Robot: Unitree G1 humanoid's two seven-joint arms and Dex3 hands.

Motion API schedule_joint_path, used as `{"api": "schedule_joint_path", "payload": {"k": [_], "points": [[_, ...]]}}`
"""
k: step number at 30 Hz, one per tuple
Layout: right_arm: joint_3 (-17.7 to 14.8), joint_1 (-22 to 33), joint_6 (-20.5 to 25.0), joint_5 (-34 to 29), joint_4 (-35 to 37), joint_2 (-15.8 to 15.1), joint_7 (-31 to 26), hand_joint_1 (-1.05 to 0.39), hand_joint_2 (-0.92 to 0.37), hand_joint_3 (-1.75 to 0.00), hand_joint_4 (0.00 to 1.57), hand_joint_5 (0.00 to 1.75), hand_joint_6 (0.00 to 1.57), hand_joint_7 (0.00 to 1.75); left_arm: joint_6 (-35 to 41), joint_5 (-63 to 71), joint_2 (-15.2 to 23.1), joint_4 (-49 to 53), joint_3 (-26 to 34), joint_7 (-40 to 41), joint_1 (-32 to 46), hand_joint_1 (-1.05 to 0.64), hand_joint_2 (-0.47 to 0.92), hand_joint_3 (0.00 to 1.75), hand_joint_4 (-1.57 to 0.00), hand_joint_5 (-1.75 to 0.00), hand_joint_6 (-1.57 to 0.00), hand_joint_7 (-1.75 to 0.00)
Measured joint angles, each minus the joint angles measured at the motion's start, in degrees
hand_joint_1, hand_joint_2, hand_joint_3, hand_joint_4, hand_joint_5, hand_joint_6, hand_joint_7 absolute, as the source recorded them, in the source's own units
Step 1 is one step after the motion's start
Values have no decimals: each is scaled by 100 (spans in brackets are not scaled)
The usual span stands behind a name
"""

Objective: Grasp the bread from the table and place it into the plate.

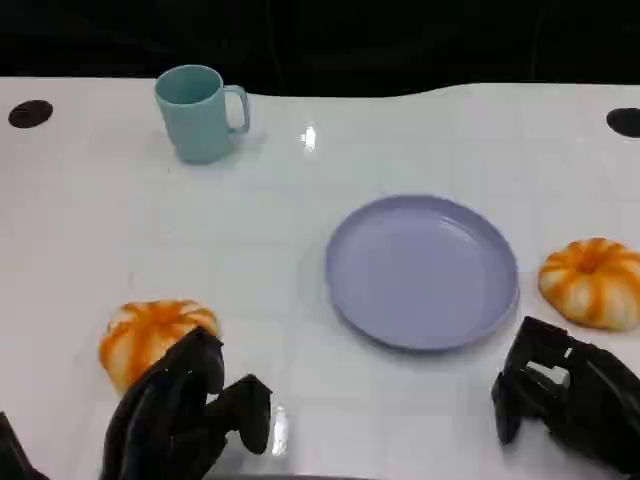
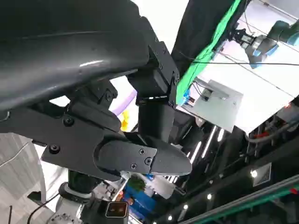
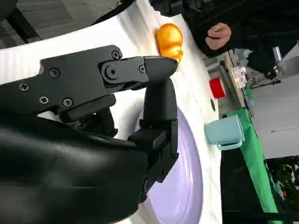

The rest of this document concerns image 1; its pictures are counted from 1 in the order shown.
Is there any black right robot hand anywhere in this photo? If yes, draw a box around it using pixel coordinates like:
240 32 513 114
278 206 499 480
491 315 640 477

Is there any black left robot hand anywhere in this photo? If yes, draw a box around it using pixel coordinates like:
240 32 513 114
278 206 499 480
98 327 274 480

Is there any orange and white bread roll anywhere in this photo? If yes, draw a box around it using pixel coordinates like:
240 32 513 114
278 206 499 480
98 299 222 395
537 237 640 332

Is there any lilac plate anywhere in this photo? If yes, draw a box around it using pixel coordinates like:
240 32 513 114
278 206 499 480
324 194 520 353

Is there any black table grommet hole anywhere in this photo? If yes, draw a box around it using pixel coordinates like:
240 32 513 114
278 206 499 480
7 99 54 130
605 107 640 139

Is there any pale green mug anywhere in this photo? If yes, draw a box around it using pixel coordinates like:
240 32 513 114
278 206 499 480
153 64 251 165

